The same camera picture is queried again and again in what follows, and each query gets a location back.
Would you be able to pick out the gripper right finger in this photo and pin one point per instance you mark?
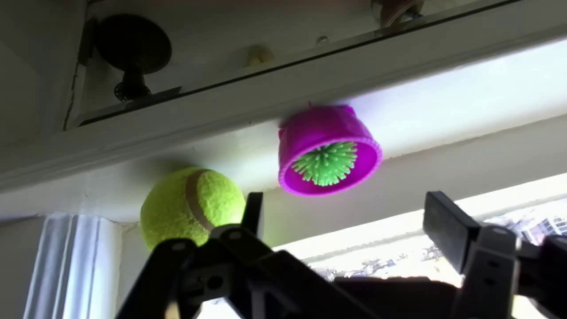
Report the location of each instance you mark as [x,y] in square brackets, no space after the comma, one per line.
[487,261]

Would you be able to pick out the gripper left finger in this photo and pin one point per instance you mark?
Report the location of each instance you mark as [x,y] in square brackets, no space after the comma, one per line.
[230,266]

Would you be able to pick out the green spiky plush ball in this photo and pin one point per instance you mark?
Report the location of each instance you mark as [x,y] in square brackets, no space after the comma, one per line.
[327,163]

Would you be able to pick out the purple bowl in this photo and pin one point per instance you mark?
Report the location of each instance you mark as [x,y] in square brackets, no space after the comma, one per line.
[319,133]

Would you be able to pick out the yellow tennis ball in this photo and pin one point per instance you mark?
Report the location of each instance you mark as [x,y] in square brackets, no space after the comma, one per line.
[177,208]

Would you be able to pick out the window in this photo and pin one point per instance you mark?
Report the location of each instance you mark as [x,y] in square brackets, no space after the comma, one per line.
[398,257]

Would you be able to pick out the white curtain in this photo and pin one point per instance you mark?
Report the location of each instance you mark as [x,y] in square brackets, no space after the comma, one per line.
[71,266]

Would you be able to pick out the black round stand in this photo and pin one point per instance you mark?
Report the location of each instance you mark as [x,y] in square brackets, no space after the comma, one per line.
[133,48]

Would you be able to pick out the brown round object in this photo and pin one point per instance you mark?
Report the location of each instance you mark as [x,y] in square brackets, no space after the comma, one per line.
[396,11]

